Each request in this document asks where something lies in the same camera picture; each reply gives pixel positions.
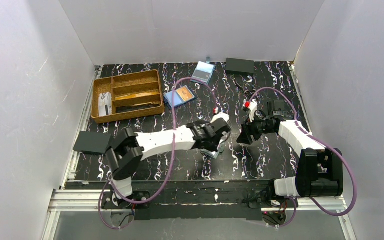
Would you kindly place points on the blue card holder orange card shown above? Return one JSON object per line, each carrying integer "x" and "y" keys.
{"x": 178, "y": 97}

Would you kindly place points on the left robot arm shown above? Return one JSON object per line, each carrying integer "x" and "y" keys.
{"x": 125, "y": 151}

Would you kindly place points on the white cards in tray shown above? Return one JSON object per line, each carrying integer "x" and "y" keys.
{"x": 104, "y": 104}

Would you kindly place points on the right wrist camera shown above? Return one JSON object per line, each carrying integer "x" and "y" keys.
{"x": 250, "y": 107}

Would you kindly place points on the aluminium frame rail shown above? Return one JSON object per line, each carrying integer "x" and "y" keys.
{"x": 87, "y": 201}

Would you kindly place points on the orange card in tray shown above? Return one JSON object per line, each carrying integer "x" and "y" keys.
{"x": 132, "y": 96}

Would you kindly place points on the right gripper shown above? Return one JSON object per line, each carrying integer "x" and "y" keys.
{"x": 249, "y": 131}

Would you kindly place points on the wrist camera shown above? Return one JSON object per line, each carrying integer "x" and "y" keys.
{"x": 218, "y": 114}
{"x": 250, "y": 107}

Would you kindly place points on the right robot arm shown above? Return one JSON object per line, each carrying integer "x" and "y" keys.
{"x": 319, "y": 171}

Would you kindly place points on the blue card holder grey card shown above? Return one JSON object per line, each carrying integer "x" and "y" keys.
{"x": 203, "y": 72}

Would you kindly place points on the black wallet at left edge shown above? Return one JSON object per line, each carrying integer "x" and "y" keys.
{"x": 94, "y": 143}

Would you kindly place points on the black cards in tray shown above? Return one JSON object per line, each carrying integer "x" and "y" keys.
{"x": 130, "y": 108}

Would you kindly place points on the green card holder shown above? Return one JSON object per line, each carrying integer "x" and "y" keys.
{"x": 213, "y": 154}

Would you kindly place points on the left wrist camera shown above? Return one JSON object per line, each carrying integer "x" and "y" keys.
{"x": 218, "y": 114}

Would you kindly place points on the woven brown organizer tray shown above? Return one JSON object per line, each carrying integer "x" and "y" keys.
{"x": 138, "y": 82}

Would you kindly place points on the black box at back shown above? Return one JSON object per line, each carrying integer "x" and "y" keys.
{"x": 236, "y": 66}

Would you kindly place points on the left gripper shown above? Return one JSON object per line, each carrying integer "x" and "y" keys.
{"x": 217, "y": 139}

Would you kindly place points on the black binder clips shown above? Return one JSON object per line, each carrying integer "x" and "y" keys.
{"x": 247, "y": 86}

